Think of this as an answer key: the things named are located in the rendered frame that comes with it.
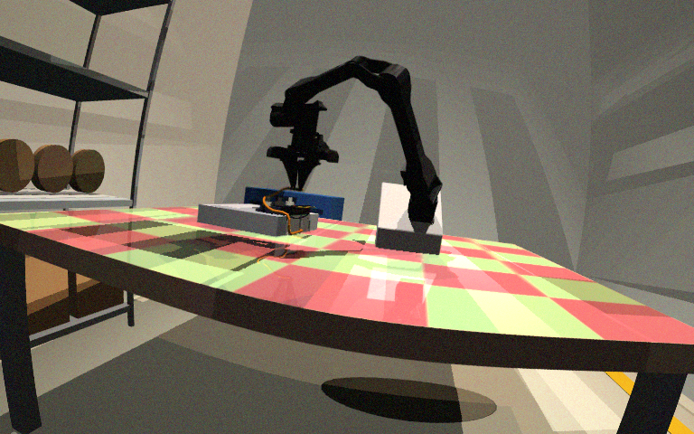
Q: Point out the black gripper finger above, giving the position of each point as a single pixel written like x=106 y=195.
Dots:
x=292 y=170
x=305 y=168

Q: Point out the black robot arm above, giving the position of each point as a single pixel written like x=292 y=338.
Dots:
x=393 y=85

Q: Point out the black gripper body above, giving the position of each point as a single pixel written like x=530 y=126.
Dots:
x=303 y=141

